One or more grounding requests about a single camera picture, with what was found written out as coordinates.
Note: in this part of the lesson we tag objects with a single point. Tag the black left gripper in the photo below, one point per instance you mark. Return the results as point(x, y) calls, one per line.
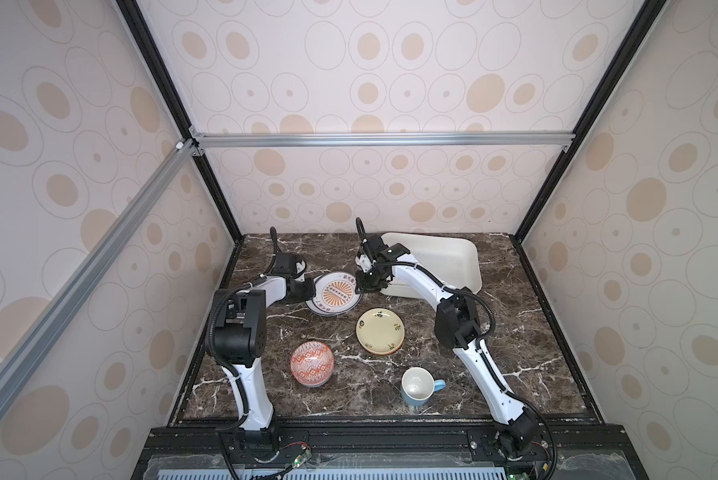
point(310, 291)

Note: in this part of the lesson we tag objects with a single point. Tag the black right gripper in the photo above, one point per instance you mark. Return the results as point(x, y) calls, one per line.
point(363, 285)

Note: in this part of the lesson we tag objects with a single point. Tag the orange sunburst plate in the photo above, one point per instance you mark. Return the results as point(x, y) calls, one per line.
point(335, 293)

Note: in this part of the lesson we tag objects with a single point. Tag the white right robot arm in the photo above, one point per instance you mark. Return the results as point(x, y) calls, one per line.
point(463, 323)

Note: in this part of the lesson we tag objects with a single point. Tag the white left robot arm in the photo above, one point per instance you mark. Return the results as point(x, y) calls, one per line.
point(236, 339)

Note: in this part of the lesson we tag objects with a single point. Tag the white plastic bin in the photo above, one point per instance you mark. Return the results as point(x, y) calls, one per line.
point(453, 260)

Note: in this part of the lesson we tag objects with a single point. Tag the yellow plate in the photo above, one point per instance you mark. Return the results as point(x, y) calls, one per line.
point(380, 331)

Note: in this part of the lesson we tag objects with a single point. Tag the red patterned bowl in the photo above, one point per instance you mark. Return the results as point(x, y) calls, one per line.
point(312, 364)

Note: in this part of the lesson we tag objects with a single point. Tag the blue mug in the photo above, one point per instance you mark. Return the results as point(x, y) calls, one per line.
point(418, 385)

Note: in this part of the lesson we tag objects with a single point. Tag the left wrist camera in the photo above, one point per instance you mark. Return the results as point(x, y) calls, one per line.
point(288, 265)

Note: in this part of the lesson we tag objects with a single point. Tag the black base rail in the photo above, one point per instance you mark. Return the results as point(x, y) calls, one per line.
point(393, 450)

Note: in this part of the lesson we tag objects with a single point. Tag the silver aluminium rail back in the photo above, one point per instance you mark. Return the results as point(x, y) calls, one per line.
point(385, 139)

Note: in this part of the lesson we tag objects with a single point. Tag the silver aluminium rail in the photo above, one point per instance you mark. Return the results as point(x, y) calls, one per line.
point(385, 139)
point(23, 361)

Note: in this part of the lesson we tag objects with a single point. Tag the black corner frame post left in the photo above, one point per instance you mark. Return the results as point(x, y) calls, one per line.
point(136, 23)

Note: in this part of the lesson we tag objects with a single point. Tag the black corner frame post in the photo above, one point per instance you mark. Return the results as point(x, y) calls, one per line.
point(136, 23)
point(624, 55)

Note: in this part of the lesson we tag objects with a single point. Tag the silver aluminium rail left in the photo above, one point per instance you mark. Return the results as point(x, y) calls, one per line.
point(23, 361)

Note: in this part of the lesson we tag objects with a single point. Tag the black corner frame post right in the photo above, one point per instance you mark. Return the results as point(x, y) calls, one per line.
point(624, 55)

